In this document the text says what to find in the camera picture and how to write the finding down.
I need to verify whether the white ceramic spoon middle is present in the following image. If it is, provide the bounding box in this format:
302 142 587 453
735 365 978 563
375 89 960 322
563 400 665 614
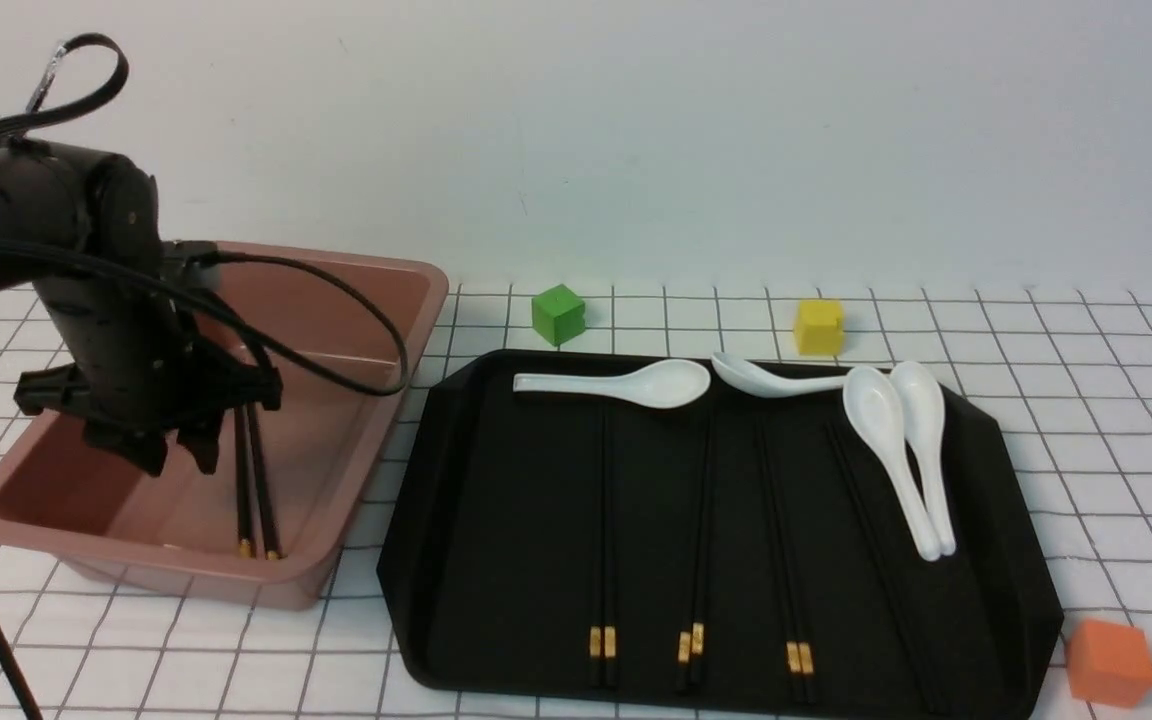
710 353 846 397

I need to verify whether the white ceramic spoon far right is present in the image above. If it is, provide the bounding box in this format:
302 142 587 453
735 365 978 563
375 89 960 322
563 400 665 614
890 361 957 558

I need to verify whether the black plastic serving tray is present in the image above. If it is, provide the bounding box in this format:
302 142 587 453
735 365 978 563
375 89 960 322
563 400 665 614
378 350 1064 719

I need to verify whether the plain black chopstick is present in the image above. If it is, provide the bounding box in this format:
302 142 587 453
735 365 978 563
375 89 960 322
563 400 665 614
833 420 949 711
824 422 937 713

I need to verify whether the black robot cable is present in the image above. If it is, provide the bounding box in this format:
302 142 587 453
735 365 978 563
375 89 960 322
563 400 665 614
0 33 411 720

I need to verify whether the pink rectangular baking pan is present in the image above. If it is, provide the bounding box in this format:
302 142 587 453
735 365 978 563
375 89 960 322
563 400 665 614
0 242 449 611

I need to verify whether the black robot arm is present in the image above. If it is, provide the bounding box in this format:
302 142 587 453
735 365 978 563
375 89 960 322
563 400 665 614
0 141 282 477

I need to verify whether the orange cube block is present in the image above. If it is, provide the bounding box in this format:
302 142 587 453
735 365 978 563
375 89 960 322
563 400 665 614
1066 617 1152 708

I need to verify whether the white ceramic spoon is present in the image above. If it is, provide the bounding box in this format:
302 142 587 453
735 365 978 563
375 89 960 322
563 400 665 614
842 366 941 562
890 361 957 558
511 359 712 410
710 353 846 397

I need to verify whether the plain black chopstick left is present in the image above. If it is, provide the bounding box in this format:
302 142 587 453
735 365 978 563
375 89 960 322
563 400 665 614
824 422 937 713

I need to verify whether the green cube block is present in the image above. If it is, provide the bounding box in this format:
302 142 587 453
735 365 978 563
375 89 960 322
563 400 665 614
531 285 586 347

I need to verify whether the plain black chopstick right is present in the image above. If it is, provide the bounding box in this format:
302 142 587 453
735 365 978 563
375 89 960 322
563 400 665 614
833 420 949 711

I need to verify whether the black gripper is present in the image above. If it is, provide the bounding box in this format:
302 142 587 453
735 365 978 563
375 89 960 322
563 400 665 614
15 241 285 477

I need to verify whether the yellow cube block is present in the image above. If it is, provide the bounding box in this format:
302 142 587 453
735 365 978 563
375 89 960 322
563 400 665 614
794 300 846 357

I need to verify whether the white ceramic spoon front right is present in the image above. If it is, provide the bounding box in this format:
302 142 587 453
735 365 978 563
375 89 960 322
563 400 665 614
842 366 941 562

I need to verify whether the black gold-banded chopstick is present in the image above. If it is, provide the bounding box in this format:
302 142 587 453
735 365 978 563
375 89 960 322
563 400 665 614
232 406 253 559
247 404 283 561
753 418 806 705
687 415 718 688
675 414 714 694
600 409 620 691
588 409 608 688
761 416 819 706

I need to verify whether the white ceramic spoon far left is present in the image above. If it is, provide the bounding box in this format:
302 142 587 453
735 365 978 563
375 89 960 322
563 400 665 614
511 359 712 410

